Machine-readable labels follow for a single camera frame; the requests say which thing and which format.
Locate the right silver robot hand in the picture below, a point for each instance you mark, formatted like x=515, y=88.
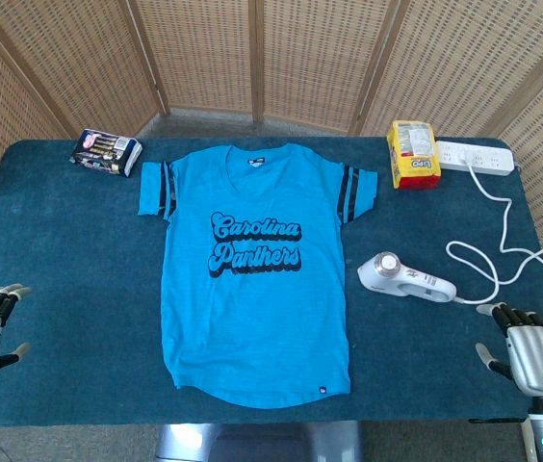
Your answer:
x=536, y=358

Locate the white handheld steamer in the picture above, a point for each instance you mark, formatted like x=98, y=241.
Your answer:
x=411, y=284

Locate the blue Carolina Panthers t-shirt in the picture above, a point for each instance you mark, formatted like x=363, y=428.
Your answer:
x=252, y=313

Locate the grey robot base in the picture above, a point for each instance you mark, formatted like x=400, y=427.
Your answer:
x=252, y=443

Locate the dark teal table cover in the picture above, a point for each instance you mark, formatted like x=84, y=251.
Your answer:
x=59, y=250

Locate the white power strip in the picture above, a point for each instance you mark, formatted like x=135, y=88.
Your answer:
x=485, y=161

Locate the dark sanitary pad package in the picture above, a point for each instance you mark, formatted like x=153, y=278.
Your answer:
x=105, y=151

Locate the yellow red snack package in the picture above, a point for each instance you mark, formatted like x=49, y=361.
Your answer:
x=413, y=154

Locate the woven wooden folding screen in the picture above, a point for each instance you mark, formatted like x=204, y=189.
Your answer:
x=204, y=53

